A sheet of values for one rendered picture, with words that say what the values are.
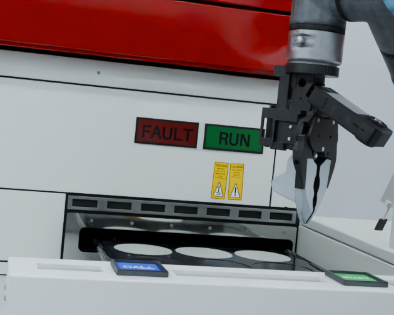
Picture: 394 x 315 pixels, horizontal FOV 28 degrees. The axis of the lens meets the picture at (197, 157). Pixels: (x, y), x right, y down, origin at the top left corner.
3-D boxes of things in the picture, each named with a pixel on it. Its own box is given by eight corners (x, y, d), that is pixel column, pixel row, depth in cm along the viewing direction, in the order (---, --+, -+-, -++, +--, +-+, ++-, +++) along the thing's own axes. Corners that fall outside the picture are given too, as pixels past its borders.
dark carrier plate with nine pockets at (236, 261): (101, 243, 139) (101, 240, 139) (284, 254, 147) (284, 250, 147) (130, 289, 106) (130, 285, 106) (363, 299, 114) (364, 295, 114)
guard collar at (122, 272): (110, 264, 88) (110, 259, 88) (158, 266, 90) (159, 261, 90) (116, 275, 83) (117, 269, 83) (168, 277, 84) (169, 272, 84)
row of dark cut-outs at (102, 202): (67, 208, 142) (68, 194, 142) (294, 223, 152) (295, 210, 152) (67, 209, 141) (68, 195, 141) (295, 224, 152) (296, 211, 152)
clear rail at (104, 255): (91, 245, 140) (92, 237, 140) (99, 245, 140) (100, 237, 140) (121, 295, 104) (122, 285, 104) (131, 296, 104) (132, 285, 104)
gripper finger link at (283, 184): (275, 217, 109) (282, 151, 108) (312, 225, 105) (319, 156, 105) (262, 219, 106) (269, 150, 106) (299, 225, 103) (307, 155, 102)
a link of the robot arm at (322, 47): (354, 38, 106) (324, 29, 100) (351, 72, 106) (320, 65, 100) (307, 37, 111) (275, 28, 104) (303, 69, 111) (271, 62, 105)
